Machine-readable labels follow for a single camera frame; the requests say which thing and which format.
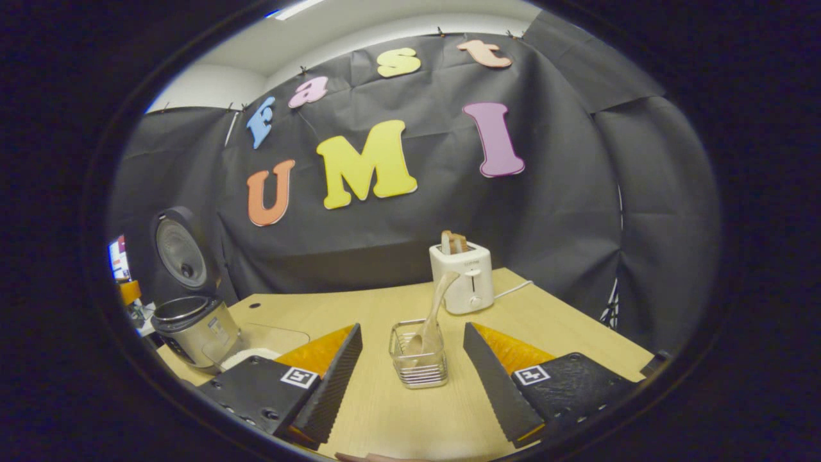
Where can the wooden spoon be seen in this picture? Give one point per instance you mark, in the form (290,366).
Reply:
(439,308)

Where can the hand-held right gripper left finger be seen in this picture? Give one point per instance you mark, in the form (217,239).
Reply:
(333,391)

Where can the computer monitor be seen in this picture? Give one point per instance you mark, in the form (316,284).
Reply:
(118,260)

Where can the black silver rice cooker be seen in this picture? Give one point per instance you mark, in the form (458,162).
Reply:
(192,333)

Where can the white side table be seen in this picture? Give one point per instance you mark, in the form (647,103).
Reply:
(145,327)

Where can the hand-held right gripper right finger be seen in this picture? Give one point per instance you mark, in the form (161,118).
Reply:
(497,391)

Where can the toast slice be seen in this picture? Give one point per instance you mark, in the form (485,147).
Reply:
(457,242)

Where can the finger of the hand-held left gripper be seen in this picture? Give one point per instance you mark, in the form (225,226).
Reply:
(129,292)

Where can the white toaster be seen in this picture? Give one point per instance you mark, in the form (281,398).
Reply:
(462,273)

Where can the clear plastic container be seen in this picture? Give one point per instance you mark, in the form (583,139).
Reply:
(256,337)

